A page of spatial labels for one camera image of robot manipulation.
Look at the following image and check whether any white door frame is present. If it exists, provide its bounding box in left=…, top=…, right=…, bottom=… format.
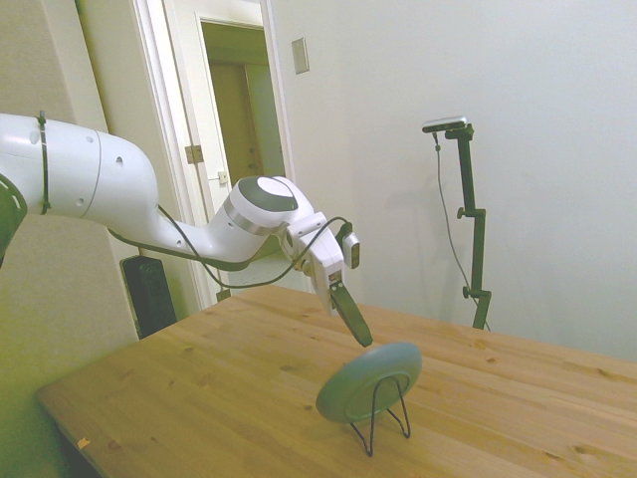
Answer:
left=130, top=0, right=298, bottom=311

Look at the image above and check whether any silver exterior camera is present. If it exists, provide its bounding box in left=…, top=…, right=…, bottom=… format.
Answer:
left=421, top=116, right=470, bottom=135

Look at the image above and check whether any black wire plate stand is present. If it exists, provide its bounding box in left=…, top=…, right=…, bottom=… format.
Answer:
left=347, top=375, right=414, bottom=459

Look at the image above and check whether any black cable tie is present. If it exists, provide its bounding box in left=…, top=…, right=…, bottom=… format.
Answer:
left=37, top=111, right=53, bottom=216

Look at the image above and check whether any black upright appliance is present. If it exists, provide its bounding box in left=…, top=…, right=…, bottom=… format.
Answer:
left=119, top=254, right=178, bottom=342

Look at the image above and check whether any grey wall switch plate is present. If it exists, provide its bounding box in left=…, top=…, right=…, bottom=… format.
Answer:
left=291, top=37, right=312, bottom=77

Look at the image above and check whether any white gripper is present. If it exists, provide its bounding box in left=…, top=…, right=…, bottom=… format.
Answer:
left=298, top=230, right=374, bottom=349

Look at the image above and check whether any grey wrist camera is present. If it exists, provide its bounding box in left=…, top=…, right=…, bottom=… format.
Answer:
left=339, top=220, right=362, bottom=271

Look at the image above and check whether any black jointed camera stand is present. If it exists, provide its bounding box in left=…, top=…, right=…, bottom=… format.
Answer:
left=442, top=123, right=495, bottom=332

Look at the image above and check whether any beige room divider panel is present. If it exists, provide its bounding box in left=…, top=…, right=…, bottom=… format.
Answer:
left=0, top=0, right=141, bottom=478

